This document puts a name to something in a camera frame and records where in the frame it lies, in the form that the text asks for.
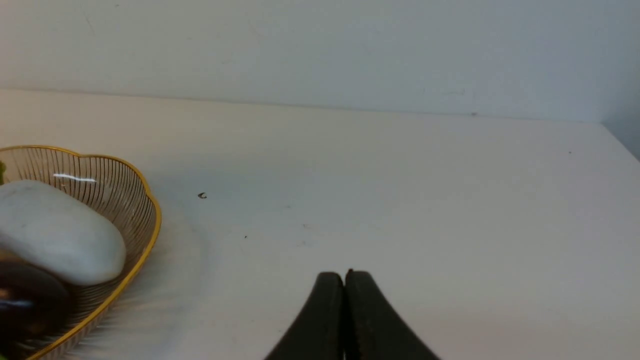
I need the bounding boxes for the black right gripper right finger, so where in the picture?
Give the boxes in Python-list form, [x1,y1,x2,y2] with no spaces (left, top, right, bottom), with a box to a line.
[343,269,439,360]

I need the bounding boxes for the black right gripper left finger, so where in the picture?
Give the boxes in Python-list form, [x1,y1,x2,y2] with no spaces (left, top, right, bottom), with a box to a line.
[266,272,345,360]

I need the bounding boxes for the gold-rimmed glass bowl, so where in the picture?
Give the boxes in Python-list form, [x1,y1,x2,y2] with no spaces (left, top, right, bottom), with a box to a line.
[1,145,162,360]

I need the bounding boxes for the purple toy eggplant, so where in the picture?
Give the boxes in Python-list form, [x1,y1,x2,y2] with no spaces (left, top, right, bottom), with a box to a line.
[0,257,73,360]

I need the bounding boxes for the white toy radish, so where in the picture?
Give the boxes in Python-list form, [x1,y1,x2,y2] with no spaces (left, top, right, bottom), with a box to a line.
[0,179,127,286]

